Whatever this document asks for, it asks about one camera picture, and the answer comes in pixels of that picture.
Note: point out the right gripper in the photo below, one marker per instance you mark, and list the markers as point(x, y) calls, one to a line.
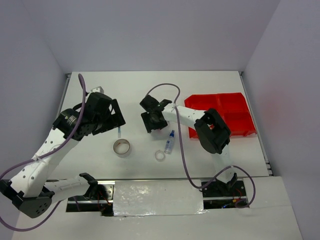
point(149, 125)

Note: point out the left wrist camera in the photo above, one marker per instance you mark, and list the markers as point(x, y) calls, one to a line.
point(98, 89)

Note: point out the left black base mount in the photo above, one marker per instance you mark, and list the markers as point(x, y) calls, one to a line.
point(98, 192)

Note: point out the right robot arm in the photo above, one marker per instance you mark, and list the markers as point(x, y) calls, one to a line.
point(212, 131)

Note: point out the small clear tape roll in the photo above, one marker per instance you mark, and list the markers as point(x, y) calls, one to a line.
point(159, 156)

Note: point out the left blue pen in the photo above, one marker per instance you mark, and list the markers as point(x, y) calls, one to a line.
point(119, 133)

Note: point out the blue spray bottle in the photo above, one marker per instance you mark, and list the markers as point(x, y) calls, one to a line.
point(169, 143)

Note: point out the white foil panel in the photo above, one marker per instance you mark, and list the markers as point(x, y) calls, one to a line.
point(156, 198)

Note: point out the red compartment tray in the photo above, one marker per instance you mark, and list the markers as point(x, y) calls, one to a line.
point(232, 107)

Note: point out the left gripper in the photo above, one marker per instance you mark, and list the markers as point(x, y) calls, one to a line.
point(115, 120)

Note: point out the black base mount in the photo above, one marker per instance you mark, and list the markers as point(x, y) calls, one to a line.
point(213, 198)
point(98, 192)

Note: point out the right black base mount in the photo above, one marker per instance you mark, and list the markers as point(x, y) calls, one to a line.
point(213, 198)

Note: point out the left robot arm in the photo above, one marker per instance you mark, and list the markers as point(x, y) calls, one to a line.
point(31, 191)

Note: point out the large tape roll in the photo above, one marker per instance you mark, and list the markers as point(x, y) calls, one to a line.
point(122, 148)

